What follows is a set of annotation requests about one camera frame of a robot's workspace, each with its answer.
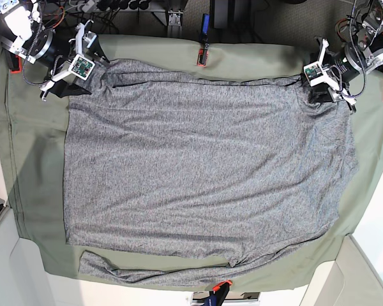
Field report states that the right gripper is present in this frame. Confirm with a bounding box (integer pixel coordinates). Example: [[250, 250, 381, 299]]
[[40, 19, 110, 101]]

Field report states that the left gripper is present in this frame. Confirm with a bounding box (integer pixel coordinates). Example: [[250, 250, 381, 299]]
[[301, 37, 356, 112]]

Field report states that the grey heather T-shirt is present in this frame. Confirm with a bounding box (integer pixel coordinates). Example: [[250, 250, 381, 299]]
[[63, 61, 358, 286]]

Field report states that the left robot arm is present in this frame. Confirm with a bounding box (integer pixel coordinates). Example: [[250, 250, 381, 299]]
[[301, 1, 383, 113]]

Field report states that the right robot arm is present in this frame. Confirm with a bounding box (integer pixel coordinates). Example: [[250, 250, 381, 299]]
[[0, 1, 108, 100]]

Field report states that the orange clamp left edge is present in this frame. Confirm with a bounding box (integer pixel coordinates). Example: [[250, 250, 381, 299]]
[[10, 54, 22, 74]]

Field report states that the white power strip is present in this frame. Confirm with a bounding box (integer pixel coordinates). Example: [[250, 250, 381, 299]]
[[66, 0, 98, 13]]

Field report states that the olive green table cloth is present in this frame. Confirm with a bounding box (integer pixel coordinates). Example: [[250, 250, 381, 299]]
[[0, 35, 383, 291]]

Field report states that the orange black top clamp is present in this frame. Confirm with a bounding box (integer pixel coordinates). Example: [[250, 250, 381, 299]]
[[197, 43, 209, 67]]

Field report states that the orange black clamp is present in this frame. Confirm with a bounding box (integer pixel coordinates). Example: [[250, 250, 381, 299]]
[[197, 43, 209, 67], [203, 280, 232, 306]]

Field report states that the orange black bottom clamp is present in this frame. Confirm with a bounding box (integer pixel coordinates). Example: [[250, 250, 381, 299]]
[[203, 280, 232, 306]]

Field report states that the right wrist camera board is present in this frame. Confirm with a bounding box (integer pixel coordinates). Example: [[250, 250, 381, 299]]
[[68, 54, 95, 80]]

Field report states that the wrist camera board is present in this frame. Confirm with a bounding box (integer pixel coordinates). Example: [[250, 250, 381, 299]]
[[303, 62, 326, 87], [68, 54, 95, 80]]

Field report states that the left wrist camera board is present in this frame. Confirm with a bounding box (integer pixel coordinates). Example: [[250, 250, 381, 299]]
[[303, 62, 326, 87]]

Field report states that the blue clamp handle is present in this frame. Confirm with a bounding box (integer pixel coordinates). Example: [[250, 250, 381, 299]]
[[201, 13, 210, 35]]

